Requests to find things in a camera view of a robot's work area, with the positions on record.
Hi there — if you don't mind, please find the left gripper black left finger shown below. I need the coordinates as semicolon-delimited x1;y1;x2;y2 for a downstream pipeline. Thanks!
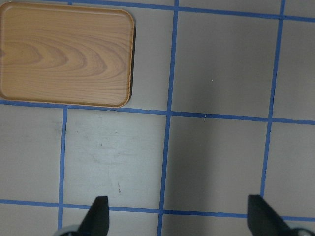
77;196;109;236

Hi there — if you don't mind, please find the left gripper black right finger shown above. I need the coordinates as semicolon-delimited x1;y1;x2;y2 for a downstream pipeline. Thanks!
247;195;291;236

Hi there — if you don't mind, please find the wooden serving tray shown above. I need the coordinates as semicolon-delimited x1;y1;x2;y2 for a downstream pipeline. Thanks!
0;1;135;108

